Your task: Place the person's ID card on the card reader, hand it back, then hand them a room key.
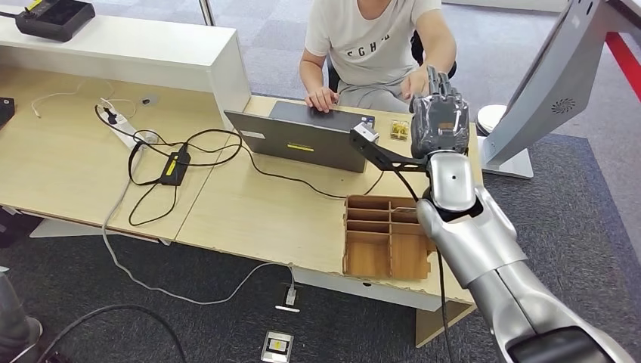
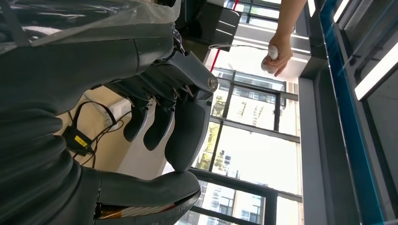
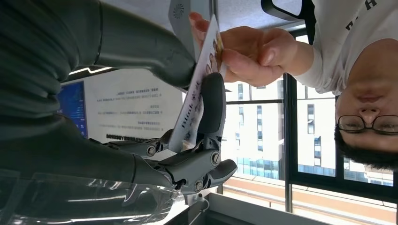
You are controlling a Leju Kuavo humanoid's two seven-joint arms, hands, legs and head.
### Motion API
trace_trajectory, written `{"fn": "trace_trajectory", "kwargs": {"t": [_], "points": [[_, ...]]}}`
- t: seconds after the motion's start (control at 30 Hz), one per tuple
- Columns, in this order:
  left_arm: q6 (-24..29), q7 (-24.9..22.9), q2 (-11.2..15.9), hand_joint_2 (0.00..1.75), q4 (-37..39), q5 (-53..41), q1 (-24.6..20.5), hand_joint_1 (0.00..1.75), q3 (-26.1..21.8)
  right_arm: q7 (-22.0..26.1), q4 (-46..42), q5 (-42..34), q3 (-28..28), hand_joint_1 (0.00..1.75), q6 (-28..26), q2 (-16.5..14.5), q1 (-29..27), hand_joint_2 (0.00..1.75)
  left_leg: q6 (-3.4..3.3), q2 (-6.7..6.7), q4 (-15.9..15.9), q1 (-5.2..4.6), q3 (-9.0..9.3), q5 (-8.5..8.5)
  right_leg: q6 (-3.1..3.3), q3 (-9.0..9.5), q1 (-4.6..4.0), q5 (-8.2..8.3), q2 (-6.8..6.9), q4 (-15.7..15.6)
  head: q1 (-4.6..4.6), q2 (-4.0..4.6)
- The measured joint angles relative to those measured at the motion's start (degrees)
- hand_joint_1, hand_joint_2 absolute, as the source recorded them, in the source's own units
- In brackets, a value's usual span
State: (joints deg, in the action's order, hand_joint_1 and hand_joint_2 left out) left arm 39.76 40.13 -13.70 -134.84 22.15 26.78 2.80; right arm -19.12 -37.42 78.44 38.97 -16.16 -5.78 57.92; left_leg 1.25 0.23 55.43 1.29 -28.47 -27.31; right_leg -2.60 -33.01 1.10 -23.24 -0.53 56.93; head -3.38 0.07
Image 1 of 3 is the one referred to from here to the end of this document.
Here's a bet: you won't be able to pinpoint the person's left hand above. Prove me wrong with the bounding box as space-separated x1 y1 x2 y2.
400 67 429 101

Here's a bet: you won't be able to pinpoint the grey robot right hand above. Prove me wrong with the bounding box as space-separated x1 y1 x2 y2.
409 65 471 159

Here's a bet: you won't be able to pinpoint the person's right hand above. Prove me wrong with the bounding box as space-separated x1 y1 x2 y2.
305 87 342 114

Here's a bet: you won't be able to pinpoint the wooden compartment organizer box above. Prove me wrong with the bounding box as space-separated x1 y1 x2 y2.
342 195 438 281

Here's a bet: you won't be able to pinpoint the person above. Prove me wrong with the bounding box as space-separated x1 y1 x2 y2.
299 0 457 114

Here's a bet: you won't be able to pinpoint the black office chair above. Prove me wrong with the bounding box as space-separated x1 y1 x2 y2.
327 29 457 95

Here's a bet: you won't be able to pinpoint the grey laptop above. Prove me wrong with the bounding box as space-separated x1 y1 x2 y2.
223 100 376 175

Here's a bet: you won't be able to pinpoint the small clear box yellow contents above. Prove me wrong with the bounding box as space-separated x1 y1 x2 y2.
389 119 412 142

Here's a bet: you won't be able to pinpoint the white round disc base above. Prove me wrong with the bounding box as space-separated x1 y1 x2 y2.
474 104 508 138

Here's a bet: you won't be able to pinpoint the grey kiosk stand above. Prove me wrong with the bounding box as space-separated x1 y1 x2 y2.
475 0 641 180

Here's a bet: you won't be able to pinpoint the light wood desk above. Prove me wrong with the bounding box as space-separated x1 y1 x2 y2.
0 65 244 247
174 95 485 349

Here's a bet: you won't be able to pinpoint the metal pole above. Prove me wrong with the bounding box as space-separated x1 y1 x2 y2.
198 0 217 27

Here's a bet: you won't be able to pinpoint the black power adapter yellow label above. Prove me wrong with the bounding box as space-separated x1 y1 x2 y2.
159 149 192 188

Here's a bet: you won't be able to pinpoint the red bar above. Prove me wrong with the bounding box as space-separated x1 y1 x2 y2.
604 32 641 104

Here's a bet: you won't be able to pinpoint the white power strip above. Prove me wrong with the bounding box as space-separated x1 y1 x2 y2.
96 105 147 151

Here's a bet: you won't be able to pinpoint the floor power socket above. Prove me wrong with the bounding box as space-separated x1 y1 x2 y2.
274 283 302 314

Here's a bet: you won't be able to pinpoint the white counter shelf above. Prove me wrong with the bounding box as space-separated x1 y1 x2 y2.
0 7 252 130

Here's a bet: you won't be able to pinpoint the silver floor box lid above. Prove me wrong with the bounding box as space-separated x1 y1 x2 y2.
260 330 295 363

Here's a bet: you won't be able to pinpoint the black device with yellow sticker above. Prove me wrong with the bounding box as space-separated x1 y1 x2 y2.
14 0 97 44

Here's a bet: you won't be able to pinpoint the flat black object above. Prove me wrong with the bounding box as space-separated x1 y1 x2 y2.
0 98 16 130

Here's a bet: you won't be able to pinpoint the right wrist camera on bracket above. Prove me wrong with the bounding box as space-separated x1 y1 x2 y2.
348 121 432 174

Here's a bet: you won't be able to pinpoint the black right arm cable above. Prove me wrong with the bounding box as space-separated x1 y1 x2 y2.
392 170 454 363

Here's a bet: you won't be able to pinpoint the grey power strip cable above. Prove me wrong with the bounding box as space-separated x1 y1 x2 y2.
101 145 297 308

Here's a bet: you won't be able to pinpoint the black laptop charger cable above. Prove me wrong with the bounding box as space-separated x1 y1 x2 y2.
127 129 386 228

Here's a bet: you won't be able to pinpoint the black mains cable with plug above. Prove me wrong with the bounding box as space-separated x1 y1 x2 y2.
94 104 189 157

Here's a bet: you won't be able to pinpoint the thick black cable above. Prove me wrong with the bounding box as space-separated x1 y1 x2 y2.
35 303 189 363

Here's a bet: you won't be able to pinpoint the thin white cable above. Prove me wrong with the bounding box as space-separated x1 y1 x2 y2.
30 77 137 119

